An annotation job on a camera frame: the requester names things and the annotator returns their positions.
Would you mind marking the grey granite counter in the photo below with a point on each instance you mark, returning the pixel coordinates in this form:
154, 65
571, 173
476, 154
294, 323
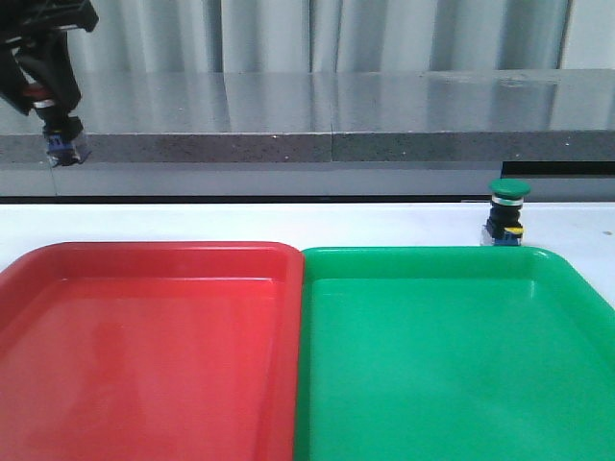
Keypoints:
170, 136

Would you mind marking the grey pleated curtain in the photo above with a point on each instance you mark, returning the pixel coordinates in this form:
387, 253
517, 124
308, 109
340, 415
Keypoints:
321, 36

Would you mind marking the green plastic tray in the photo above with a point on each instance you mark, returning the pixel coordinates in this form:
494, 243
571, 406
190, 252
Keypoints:
453, 353

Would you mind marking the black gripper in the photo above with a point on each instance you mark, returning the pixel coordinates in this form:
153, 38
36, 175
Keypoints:
47, 21

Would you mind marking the red mushroom push button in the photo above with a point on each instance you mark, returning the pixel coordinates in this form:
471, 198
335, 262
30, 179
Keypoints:
65, 139

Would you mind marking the green mushroom push button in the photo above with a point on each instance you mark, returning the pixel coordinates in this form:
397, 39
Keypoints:
503, 227

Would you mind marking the red plastic tray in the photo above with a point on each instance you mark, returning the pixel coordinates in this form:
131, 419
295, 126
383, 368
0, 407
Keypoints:
150, 351

